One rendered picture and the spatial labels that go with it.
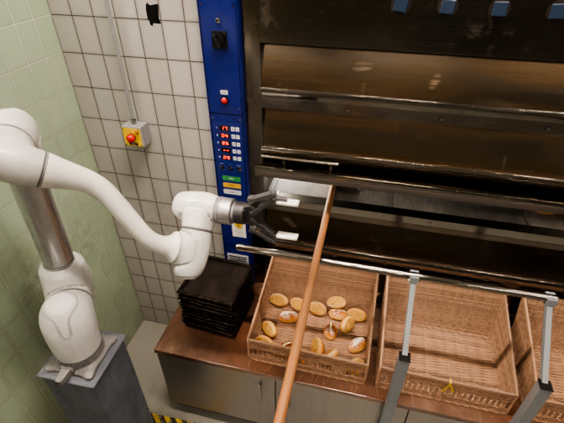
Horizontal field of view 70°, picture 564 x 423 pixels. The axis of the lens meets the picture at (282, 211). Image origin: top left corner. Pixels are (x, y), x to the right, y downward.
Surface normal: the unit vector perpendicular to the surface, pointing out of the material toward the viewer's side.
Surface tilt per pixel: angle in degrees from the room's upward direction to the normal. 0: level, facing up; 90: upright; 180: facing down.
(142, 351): 0
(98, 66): 90
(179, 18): 90
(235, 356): 0
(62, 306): 5
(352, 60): 70
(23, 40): 90
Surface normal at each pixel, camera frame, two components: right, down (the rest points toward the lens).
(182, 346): 0.00, -0.81
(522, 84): -0.22, 0.26
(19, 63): 0.97, 0.14
